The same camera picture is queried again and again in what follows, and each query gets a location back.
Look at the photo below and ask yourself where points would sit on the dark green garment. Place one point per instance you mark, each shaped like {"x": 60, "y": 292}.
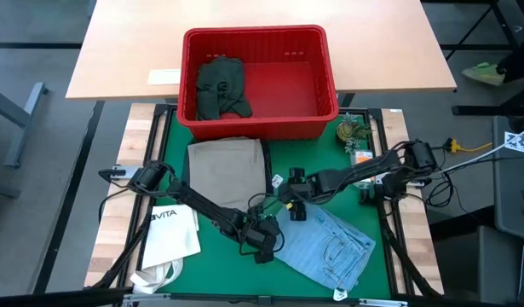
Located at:
{"x": 221, "y": 85}

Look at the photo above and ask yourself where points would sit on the small potted artificial plant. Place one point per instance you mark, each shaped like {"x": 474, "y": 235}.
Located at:
{"x": 351, "y": 130}

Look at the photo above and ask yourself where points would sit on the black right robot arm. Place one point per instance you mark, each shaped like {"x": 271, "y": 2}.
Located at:
{"x": 364, "y": 168}

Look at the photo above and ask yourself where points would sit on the black aluminium frame rail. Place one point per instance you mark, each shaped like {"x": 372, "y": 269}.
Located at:
{"x": 165, "y": 106}
{"x": 161, "y": 128}
{"x": 408, "y": 268}

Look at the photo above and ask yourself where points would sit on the light blue denim garment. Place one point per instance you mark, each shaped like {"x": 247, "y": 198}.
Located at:
{"x": 325, "y": 247}

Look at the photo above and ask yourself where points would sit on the small yellow tag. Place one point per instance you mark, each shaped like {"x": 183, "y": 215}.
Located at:
{"x": 289, "y": 206}

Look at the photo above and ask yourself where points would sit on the light wooden table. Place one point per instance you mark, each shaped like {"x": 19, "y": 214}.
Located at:
{"x": 129, "y": 42}

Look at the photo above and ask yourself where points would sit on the tan garment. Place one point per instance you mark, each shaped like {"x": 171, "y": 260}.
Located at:
{"x": 227, "y": 170}

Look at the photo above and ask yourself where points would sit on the silver metal bracket plate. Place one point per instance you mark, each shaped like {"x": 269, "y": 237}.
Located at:
{"x": 125, "y": 168}

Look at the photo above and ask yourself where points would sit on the green table mat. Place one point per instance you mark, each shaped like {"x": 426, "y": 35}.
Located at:
{"x": 227, "y": 264}

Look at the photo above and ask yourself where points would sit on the grey cabinet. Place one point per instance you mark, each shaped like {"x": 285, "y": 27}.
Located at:
{"x": 515, "y": 200}

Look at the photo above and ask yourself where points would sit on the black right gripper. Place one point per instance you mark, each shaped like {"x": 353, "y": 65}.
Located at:
{"x": 297, "y": 189}

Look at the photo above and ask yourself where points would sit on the red plastic laundry bin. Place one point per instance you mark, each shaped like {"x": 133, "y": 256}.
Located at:
{"x": 287, "y": 85}

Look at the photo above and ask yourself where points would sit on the white handwritten garment tag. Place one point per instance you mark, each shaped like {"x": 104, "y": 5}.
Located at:
{"x": 340, "y": 295}

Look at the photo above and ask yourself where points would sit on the white printed paper tag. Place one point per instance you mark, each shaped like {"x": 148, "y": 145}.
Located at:
{"x": 519, "y": 143}

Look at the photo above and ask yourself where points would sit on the clear box with orange label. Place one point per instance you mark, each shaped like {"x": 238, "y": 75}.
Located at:
{"x": 363, "y": 157}

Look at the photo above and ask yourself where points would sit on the black front frame bar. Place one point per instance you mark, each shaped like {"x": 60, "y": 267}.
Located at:
{"x": 53, "y": 297}

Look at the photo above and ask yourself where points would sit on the person's leg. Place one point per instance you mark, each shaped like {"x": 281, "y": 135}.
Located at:
{"x": 519, "y": 64}

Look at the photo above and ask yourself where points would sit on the white cloth tote bag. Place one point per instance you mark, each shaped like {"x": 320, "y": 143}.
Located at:
{"x": 168, "y": 243}

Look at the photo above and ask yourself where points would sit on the small white garment tag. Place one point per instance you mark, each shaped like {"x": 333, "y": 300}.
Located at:
{"x": 277, "y": 180}

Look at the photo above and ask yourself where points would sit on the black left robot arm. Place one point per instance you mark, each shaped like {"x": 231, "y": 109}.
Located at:
{"x": 202, "y": 204}

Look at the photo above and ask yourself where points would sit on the white paper strip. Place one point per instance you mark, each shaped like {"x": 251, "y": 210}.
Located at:
{"x": 163, "y": 77}

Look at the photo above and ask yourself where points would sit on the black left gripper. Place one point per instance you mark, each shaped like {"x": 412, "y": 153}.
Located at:
{"x": 263, "y": 234}

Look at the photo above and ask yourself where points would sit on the grey metal desk leg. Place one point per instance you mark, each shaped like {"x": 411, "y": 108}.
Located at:
{"x": 25, "y": 115}

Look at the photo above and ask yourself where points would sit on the yellow power plug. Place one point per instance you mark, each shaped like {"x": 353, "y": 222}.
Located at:
{"x": 455, "y": 146}

